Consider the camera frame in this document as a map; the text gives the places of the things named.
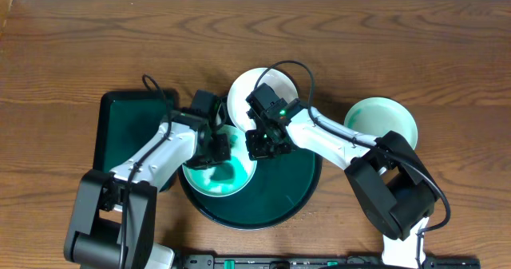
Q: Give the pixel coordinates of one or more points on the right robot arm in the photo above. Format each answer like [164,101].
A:
[392,186]

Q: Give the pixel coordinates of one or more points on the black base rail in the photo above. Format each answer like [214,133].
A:
[251,262]

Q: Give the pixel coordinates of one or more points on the white plate top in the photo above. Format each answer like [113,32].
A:
[244,85]

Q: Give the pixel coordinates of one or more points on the green yellow sponge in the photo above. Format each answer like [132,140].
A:
[223,173]

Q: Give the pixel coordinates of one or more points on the black rectangular water tray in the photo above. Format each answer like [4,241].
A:
[127,121]

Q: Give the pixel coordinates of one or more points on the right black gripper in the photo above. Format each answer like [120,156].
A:
[256,152]

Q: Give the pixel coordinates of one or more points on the black round tray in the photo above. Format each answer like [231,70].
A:
[278,190]

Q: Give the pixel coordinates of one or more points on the white plate bottom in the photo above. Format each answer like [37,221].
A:
[245,168]

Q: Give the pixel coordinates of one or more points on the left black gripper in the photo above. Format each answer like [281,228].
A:
[218,151]

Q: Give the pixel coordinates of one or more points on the white plate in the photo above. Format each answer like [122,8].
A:
[379,115]
[244,85]
[245,168]

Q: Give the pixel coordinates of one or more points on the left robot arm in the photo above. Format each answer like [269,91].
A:
[113,219]

